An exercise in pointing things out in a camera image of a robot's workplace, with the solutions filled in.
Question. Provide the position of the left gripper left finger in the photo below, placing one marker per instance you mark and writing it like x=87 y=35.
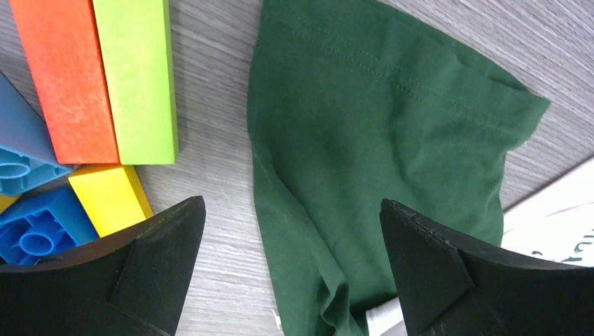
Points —
x=132 y=282

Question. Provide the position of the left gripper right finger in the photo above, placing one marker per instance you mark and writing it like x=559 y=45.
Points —
x=450 y=283

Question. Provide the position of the green and white t-shirt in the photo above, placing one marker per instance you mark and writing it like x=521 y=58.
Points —
x=354 y=102

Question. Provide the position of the pile of colourful toy bricks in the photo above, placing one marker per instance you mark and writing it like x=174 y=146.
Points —
x=48 y=208

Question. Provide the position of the light green wooden block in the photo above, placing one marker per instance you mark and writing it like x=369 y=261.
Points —
x=135 y=40

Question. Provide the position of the red wooden block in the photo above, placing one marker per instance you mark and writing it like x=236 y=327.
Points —
x=62 y=49

